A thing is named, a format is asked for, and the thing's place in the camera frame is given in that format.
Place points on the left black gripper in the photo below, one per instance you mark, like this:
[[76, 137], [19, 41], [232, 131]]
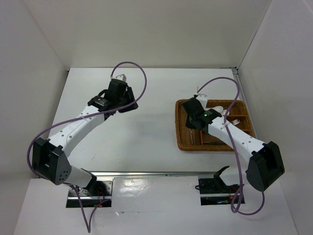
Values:
[[129, 108]]

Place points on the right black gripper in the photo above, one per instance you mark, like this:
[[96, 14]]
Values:
[[188, 123]]

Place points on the white ceramic spoon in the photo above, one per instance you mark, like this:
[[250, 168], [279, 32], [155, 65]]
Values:
[[219, 109]]

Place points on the steel fork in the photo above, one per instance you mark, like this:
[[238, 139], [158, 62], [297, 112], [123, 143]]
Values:
[[236, 122]]

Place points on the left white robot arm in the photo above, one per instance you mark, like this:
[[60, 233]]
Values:
[[50, 157]]

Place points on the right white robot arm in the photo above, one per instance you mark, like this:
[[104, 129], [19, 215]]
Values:
[[264, 160]]

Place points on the wicker cutlery tray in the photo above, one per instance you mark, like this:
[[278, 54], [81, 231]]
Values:
[[238, 111]]

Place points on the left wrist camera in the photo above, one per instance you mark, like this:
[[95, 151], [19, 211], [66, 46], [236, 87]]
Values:
[[121, 77]]

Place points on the aluminium rail right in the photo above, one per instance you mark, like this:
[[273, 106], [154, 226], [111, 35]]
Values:
[[243, 96]]

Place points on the aluminium rail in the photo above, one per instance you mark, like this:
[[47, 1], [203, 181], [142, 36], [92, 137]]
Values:
[[243, 96], [151, 174]]

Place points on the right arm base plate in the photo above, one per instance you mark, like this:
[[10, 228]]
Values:
[[213, 194]]

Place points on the aluminium rail front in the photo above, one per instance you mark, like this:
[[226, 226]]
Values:
[[151, 174]]

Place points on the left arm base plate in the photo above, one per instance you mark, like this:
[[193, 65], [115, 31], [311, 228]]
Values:
[[101, 196]]

